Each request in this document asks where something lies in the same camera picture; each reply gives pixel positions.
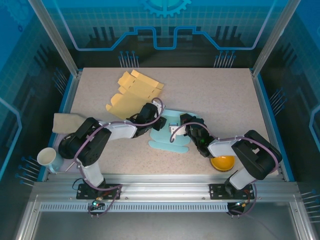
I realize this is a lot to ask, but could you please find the orange bowl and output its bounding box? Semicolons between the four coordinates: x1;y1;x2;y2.
209;154;236;173

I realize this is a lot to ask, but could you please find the aluminium frame post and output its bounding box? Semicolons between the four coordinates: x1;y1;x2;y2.
27;0;82;77
251;0;305;77

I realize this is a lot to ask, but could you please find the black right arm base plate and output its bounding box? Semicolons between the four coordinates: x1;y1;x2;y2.
209;183;255;200

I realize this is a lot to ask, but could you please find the slotted white cable duct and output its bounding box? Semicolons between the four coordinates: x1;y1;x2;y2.
39;202;230;213

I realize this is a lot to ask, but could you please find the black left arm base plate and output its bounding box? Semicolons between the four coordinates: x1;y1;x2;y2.
76;183;123;200

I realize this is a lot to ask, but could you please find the yellow paper box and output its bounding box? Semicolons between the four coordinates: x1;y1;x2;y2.
105;69;165;120

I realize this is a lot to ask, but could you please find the white and blue cup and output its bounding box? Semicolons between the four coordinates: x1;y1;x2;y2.
36;147;65;174

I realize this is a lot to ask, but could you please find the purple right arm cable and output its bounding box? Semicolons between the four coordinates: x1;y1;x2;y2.
169;119;280;218

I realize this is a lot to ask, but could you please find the lavender tray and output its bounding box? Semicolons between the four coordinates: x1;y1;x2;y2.
48;132;85;174

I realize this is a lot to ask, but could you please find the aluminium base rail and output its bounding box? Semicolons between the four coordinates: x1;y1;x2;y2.
32;172;300;202

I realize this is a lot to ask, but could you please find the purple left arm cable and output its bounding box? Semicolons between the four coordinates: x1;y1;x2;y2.
73;97;166;218

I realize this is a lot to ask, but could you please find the light blue paper box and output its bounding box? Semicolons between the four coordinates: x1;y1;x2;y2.
148;109;201;154

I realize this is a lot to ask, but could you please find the beige cloth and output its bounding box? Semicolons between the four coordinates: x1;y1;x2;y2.
52;112;87;136

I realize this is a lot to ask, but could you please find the aluminium table side rail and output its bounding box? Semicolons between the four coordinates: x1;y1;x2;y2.
46;69;83;182
251;69;296;182

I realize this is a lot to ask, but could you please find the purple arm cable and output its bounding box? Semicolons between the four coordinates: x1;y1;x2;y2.
169;119;280;218
73;97;166;218

